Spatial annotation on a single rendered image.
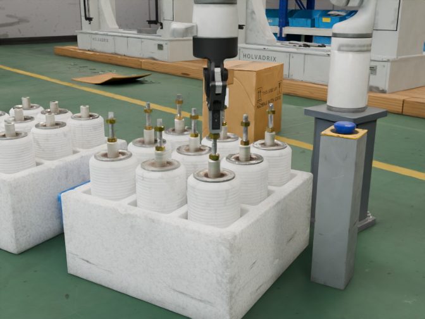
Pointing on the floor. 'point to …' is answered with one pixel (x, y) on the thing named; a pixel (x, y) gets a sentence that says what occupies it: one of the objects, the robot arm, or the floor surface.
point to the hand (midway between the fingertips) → (215, 120)
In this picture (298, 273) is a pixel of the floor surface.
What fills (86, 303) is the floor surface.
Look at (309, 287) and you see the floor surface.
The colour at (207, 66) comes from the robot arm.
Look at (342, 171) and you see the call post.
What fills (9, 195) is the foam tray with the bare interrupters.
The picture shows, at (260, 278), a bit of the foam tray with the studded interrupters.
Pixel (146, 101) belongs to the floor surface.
